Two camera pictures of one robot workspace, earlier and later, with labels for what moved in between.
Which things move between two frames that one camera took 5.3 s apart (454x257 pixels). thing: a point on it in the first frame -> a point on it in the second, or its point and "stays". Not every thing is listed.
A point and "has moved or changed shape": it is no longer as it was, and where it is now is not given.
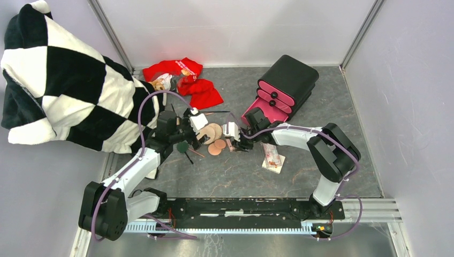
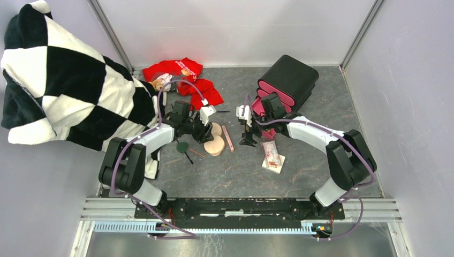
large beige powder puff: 213,130 has moved or changed shape
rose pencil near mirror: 196,152 stays
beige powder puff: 218,130 stays
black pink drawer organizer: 284,90 stays
